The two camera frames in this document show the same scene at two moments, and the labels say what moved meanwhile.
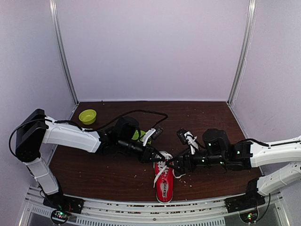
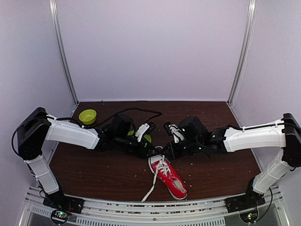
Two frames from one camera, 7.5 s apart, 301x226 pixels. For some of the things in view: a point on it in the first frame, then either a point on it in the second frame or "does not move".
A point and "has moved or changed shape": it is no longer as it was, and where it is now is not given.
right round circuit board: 250,216 does not move
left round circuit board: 59,216 does not move
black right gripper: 186,164 -> 170,150
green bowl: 87,117 does not move
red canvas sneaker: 164,177 has moved or changed shape
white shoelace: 162,166 has moved or changed shape
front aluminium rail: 212,212 does not move
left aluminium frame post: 54,8 does not move
